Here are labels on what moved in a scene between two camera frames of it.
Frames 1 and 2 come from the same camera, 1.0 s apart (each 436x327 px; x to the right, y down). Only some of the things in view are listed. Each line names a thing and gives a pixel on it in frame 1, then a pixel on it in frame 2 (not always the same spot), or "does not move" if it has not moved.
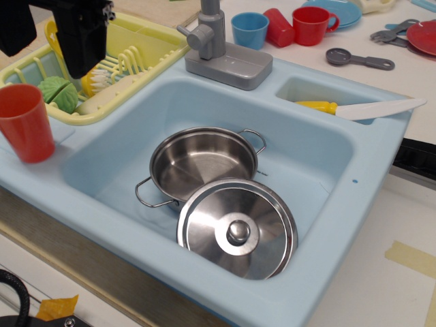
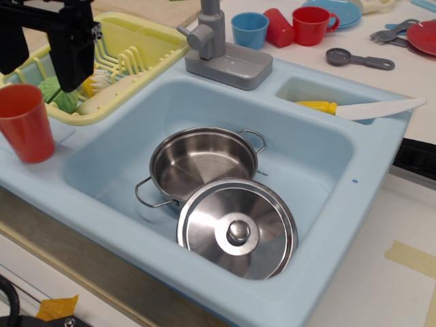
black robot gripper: x=82 y=39 to x=73 y=27
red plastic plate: x=422 y=34 does not move
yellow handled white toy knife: x=363 y=110 does not move
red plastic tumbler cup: x=25 y=124 does not move
